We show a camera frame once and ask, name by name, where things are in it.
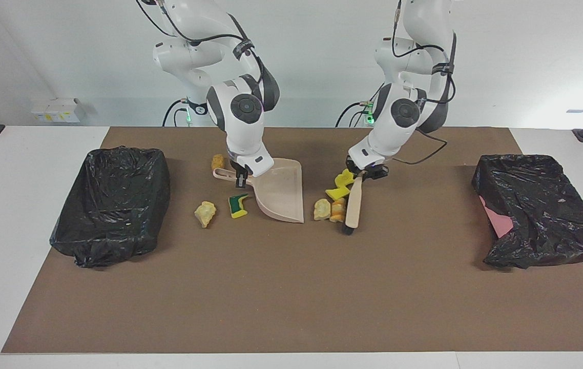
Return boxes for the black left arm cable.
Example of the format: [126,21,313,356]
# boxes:
[391,0,457,166]

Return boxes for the pale yellow crumpled sponge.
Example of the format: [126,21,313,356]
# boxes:
[194,201,217,229]

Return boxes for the white wall socket box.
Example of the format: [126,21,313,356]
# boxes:
[31,97,81,124]

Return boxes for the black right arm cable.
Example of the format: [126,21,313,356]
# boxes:
[135,0,267,90]

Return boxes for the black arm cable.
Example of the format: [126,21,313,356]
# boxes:
[391,0,457,166]
[135,0,267,90]

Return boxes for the beige plastic dustpan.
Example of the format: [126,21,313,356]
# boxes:
[213,158,305,224]

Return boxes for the beige hand brush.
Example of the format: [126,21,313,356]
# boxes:
[342,172,365,235]

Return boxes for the yellow green sponge chunk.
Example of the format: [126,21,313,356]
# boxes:
[325,184,351,201]

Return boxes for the black base power cable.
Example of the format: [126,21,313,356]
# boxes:
[162,99,190,127]
[335,100,374,127]

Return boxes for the black bag lined pink bin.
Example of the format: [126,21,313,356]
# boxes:
[471,154,583,270]

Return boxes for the notched green yellow sponge piece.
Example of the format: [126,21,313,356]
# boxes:
[228,193,249,219]

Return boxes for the brown table mat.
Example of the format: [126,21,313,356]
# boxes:
[1,127,583,354]

